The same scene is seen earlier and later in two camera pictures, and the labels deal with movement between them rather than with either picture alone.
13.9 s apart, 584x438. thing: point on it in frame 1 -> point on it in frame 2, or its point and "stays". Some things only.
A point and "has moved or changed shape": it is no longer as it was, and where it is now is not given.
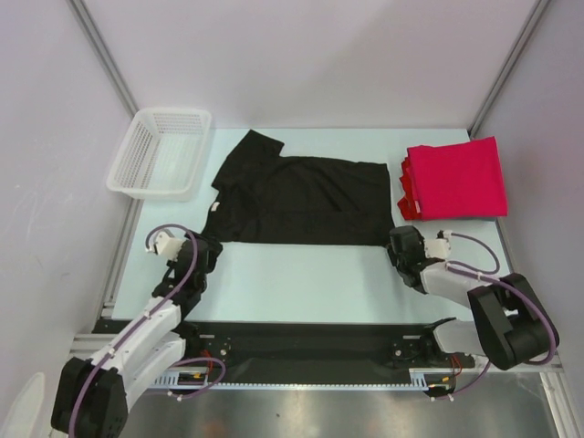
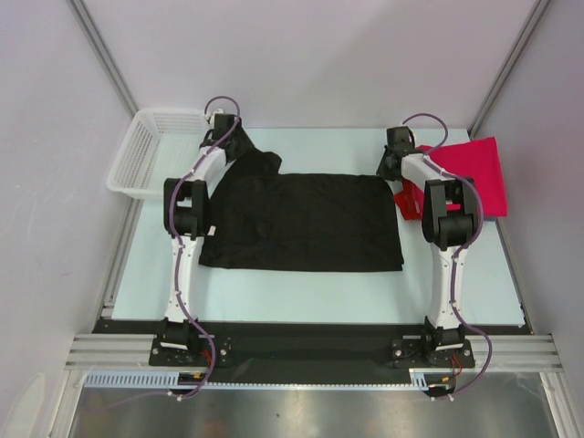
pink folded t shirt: x=459 y=181 stays
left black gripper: x=213 y=249 -> x=236 y=129
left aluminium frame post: x=103 y=56 stays
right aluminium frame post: x=528 y=27 stays
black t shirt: x=262 y=197 has moved or changed shape
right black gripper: x=401 y=255 -> x=386 y=166
